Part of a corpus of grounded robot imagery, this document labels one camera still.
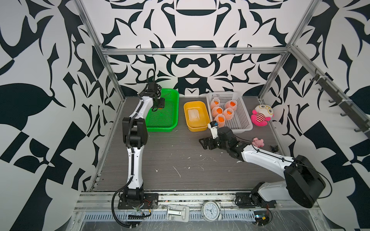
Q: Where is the small green circuit board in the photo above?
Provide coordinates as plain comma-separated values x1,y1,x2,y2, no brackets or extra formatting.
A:
253,210,272,227

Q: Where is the left black corrugated cable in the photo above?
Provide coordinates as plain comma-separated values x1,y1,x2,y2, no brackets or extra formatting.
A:
111,68,157,229

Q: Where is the yellow plastic tray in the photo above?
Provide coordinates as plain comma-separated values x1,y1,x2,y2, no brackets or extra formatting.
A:
184,101,211,132

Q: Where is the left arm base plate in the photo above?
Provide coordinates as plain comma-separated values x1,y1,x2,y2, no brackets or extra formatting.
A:
118,193,159,210

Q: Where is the white perforated plastic basket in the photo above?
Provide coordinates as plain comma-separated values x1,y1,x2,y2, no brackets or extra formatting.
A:
206,91,253,134

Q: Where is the black hook rail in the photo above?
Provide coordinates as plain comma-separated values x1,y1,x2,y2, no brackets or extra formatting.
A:
310,68,370,140

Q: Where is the pink white plush toy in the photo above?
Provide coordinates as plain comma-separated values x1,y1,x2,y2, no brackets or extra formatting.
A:
251,105,274,127

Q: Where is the green plastic basket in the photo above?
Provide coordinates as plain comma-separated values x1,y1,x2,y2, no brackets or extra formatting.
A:
145,89,179,132

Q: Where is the small pink plush toy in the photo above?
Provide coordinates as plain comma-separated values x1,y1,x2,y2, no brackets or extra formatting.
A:
251,137,265,148

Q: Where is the small black toy figure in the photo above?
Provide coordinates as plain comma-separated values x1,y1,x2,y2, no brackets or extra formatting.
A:
270,145,279,153

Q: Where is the white foam net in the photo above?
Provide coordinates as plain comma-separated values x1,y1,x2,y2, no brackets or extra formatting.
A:
188,108,200,122

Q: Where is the white analog clock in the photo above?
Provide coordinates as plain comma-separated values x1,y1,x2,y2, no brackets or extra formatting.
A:
201,201,221,222

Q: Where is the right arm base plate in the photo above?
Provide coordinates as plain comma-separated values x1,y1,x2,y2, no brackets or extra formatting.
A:
234,192,276,208

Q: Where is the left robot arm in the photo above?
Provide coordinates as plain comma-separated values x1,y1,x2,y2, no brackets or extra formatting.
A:
122,82,165,204

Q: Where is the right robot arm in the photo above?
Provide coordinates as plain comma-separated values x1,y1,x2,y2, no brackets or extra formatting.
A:
199,127,327,208

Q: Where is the netted orange front left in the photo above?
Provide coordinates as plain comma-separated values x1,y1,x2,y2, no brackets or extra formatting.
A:
214,114,225,128

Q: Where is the netted orange back right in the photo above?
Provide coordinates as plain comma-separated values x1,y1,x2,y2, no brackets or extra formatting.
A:
225,100,238,112

